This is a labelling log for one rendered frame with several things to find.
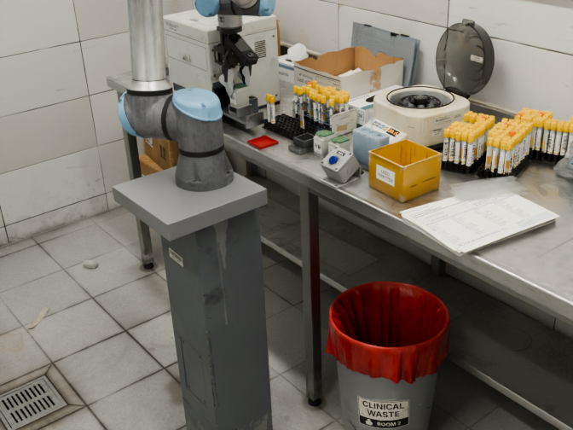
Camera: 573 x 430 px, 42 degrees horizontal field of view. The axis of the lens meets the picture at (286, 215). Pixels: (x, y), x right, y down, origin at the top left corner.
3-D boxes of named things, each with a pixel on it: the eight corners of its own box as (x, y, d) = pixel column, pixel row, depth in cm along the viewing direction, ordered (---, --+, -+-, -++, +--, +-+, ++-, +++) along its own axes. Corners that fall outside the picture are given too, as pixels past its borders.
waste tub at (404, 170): (367, 186, 195) (367, 151, 191) (404, 172, 202) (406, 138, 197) (402, 204, 185) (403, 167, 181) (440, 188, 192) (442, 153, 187)
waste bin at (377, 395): (303, 416, 244) (300, 305, 223) (384, 369, 263) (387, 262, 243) (385, 486, 217) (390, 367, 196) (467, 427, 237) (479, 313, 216)
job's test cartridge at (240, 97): (229, 106, 235) (228, 86, 232) (242, 102, 238) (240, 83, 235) (237, 108, 232) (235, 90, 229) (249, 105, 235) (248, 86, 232)
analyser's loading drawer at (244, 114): (211, 112, 244) (210, 96, 242) (228, 107, 248) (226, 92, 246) (246, 128, 230) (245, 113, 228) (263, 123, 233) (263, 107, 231)
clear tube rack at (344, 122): (291, 120, 240) (290, 99, 237) (315, 113, 245) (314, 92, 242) (332, 138, 226) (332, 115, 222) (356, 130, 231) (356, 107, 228)
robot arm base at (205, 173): (188, 196, 184) (184, 159, 180) (167, 176, 196) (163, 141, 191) (243, 183, 190) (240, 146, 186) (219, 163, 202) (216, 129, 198)
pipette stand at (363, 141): (349, 164, 208) (349, 130, 203) (366, 157, 212) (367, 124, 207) (374, 175, 201) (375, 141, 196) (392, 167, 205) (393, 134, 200)
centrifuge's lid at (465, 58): (439, 13, 224) (460, 12, 228) (427, 93, 235) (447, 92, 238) (489, 26, 208) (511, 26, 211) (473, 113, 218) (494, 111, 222)
